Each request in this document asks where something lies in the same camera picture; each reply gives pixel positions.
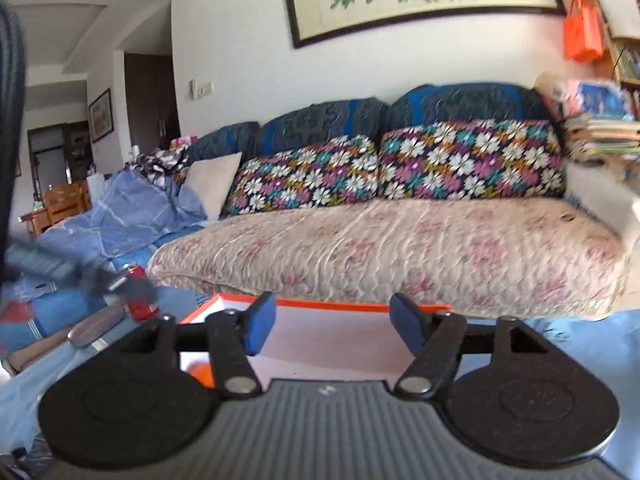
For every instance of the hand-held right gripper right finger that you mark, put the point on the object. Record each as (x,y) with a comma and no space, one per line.
(402,322)

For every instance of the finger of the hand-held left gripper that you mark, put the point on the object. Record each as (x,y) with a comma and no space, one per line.
(135,287)

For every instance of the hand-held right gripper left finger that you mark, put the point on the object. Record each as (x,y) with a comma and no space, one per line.
(262,327)

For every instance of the orange cardboard box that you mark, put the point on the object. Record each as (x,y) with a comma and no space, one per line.
(330,340)

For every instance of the large orange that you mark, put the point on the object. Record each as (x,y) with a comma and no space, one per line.
(200,375)

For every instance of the red soda can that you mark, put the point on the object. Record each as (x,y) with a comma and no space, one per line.
(142,310)

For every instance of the wooden chair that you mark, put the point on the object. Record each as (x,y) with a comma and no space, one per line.
(65,205)

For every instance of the blue blanket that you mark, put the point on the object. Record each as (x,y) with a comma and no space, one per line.
(125,215)

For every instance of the patterned clothes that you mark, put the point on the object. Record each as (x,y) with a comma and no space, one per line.
(155,162)

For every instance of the white pillow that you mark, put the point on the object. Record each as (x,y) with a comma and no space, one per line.
(210,185)

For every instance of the floral cushion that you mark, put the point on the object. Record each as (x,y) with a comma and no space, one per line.
(470,160)
(300,180)

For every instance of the small framed picture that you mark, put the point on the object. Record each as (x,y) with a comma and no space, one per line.
(100,115)

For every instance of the dark wooden door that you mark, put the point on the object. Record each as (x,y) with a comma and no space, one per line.
(150,100)

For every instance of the blue tablecloth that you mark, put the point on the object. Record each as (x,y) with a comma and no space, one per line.
(590,350)

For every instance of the blue patterned sofa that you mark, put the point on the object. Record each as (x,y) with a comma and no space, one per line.
(320,117)

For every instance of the white side table cloth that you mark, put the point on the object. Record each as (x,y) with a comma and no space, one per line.
(595,205)

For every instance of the stack of books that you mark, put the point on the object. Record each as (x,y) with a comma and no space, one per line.
(600,135)

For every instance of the orange paper bag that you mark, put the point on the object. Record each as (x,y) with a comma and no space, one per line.
(582,35)

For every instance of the wooden bookshelf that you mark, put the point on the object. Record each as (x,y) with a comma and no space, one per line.
(627,62)

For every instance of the wall switch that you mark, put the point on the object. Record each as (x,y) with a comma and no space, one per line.
(200,89)

